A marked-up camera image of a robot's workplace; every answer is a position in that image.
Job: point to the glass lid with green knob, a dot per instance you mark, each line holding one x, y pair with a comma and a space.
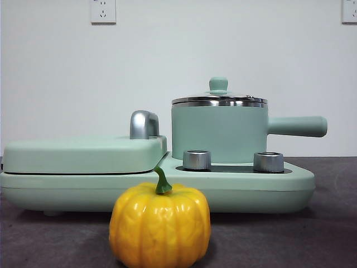
219, 83

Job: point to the yellow pumpkin with green stem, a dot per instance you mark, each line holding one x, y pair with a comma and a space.
159, 229

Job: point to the silver control knob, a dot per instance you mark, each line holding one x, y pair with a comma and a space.
196, 160
269, 162

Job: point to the green breakfast machine base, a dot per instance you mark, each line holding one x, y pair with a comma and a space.
251, 190

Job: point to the green hinged griddle cover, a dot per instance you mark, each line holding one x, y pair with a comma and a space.
78, 153

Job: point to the white wall socket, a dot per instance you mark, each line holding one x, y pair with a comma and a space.
350, 11
103, 11

